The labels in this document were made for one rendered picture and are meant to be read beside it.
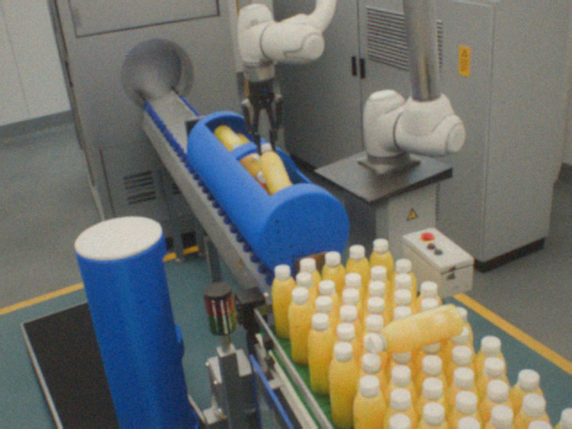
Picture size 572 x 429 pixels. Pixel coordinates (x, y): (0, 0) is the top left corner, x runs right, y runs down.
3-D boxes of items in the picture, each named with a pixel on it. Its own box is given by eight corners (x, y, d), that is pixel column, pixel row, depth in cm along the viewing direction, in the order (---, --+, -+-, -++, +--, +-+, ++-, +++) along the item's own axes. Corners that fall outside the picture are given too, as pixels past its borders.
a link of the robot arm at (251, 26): (232, 61, 203) (262, 66, 194) (226, 6, 196) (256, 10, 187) (260, 53, 209) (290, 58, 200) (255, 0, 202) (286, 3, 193)
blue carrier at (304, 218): (260, 169, 284) (249, 103, 271) (354, 264, 210) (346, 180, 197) (193, 187, 277) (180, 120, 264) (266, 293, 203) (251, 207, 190)
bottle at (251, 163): (257, 161, 245) (275, 180, 229) (239, 170, 244) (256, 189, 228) (250, 144, 241) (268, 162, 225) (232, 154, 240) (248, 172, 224)
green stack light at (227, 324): (232, 315, 156) (230, 298, 153) (240, 331, 150) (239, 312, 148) (205, 323, 154) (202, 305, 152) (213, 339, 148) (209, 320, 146)
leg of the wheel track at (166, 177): (184, 257, 420) (168, 162, 392) (186, 262, 415) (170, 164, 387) (174, 260, 419) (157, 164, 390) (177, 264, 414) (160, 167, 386)
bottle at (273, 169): (273, 211, 212) (254, 159, 218) (294, 206, 214) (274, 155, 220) (277, 201, 205) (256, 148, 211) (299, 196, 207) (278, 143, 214)
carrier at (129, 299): (172, 478, 246) (214, 425, 268) (126, 268, 206) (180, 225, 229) (110, 455, 258) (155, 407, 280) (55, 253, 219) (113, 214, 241)
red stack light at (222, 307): (230, 297, 153) (228, 282, 152) (239, 312, 148) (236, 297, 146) (202, 305, 151) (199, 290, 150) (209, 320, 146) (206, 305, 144)
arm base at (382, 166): (390, 146, 275) (389, 132, 273) (423, 163, 257) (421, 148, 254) (350, 159, 270) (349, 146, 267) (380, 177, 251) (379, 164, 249)
